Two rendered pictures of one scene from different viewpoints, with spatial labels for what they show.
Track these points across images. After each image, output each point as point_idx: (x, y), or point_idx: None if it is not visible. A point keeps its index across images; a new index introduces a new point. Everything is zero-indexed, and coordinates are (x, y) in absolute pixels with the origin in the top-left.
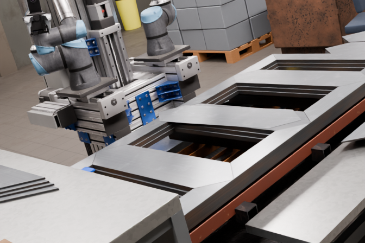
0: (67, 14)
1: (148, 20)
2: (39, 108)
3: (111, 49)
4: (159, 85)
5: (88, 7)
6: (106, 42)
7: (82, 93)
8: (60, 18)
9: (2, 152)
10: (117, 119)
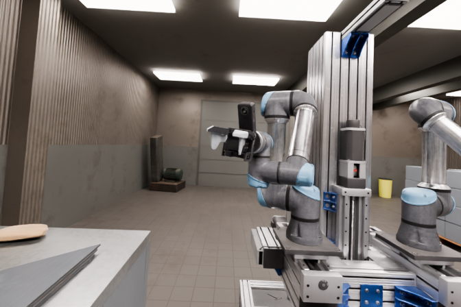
0: (297, 152)
1: (411, 201)
2: (258, 233)
3: (351, 212)
4: (401, 288)
5: (340, 162)
6: (347, 203)
7: (289, 249)
8: (289, 153)
9: (90, 297)
10: (321, 306)
